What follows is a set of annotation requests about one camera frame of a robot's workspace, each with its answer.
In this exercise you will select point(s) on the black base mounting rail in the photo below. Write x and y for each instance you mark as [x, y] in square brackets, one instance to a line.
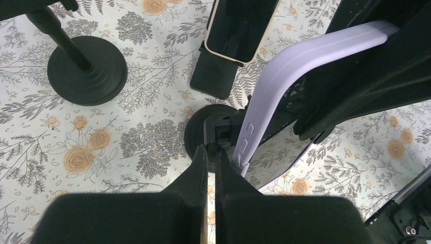
[406, 217]

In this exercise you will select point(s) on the black folding phone stand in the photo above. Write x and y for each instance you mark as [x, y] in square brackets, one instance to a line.
[214, 75]

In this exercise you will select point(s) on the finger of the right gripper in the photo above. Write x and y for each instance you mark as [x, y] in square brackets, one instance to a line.
[394, 74]

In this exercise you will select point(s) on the far black round-base stand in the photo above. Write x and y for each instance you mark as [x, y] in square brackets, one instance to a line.
[84, 70]

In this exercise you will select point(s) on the floral table mat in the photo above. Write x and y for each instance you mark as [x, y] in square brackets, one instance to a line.
[134, 143]

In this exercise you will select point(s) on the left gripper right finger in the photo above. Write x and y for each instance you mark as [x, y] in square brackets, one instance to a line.
[244, 215]

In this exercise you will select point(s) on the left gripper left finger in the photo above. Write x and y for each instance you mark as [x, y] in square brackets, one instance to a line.
[177, 214]

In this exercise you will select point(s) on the black round-base phone stand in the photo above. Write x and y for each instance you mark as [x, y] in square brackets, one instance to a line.
[216, 126]

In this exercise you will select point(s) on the lilac-cased phone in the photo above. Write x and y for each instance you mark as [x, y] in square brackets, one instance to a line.
[281, 74]

